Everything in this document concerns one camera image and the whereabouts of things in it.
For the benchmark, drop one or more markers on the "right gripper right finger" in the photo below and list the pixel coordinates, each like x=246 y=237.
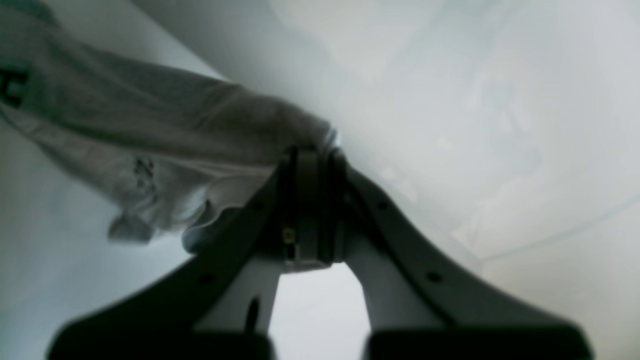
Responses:
x=421 y=304

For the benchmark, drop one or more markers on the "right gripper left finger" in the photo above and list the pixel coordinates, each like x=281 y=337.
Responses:
x=216 y=306

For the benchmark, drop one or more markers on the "grey Hugging Face t-shirt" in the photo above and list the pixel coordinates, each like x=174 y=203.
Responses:
x=178 y=152

